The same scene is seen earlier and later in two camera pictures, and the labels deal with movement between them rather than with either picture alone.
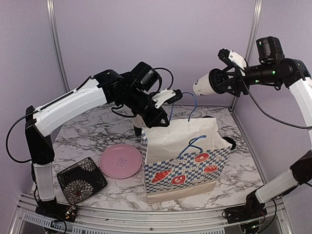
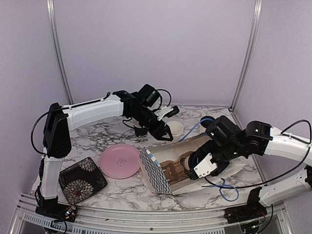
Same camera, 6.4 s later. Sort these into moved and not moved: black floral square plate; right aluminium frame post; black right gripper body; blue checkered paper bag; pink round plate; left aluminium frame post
Moved: blue checkered paper bag; black right gripper body
Not moved: right aluminium frame post; left aluminium frame post; pink round plate; black floral square plate
